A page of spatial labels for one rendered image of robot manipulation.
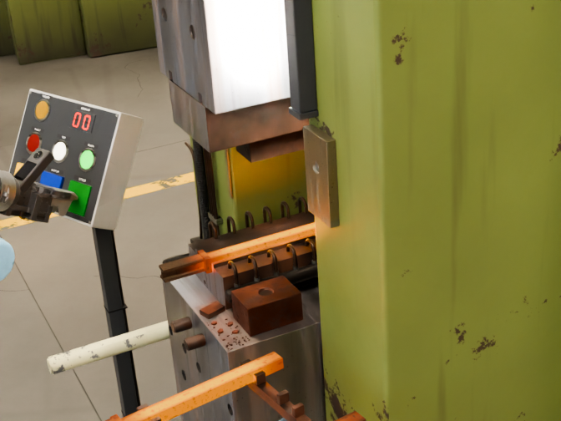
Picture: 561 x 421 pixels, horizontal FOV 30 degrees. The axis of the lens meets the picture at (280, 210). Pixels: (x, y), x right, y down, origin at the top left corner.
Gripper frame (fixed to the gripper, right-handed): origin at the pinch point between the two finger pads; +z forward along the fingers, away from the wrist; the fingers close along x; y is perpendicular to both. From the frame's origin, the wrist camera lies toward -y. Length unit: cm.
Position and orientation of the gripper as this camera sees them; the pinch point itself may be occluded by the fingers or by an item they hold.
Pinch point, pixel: (73, 194)
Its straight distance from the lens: 253.9
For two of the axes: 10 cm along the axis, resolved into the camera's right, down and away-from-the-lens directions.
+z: 5.8, 1.2, 8.1
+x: 7.7, 2.3, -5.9
